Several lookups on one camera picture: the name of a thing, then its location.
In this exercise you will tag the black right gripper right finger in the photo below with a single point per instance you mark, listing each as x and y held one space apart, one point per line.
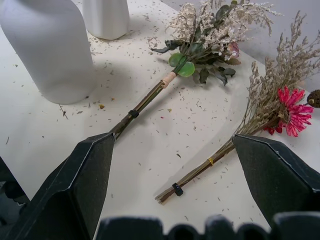
272 175

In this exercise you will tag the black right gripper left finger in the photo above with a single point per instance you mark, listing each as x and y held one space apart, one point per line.
72 185

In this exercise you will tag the round white ceramic vase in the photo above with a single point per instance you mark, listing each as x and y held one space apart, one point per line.
51 47

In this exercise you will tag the ribbed white ceramic vase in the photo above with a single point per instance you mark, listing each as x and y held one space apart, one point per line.
106 17

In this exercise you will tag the dried bouquet with pink flower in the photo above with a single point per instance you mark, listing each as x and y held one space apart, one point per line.
272 100

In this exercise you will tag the white and green dried bouquet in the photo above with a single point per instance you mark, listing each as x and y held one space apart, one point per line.
197 47

